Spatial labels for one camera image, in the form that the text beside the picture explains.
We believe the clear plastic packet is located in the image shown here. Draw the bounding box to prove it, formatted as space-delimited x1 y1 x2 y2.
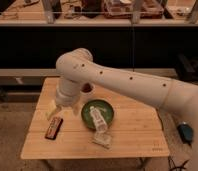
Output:
93 132 112 148

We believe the long wooden shelf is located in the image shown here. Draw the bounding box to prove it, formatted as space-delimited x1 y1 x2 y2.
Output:
0 0 198 28

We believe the clear plastic bottle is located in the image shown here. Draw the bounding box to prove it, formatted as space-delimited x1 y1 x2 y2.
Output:
90 106 108 133

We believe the blue object on floor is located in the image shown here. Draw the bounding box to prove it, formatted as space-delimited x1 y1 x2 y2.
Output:
177 122 194 144

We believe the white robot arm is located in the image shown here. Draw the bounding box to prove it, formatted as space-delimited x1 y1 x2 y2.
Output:
54 48 198 171

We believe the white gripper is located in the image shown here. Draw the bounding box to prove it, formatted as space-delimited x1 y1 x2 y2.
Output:
45 90 80 119

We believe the green bowl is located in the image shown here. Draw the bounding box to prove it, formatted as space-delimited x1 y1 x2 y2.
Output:
81 99 114 130

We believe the wooden folding table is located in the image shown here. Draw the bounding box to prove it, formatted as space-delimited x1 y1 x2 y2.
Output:
21 78 169 159

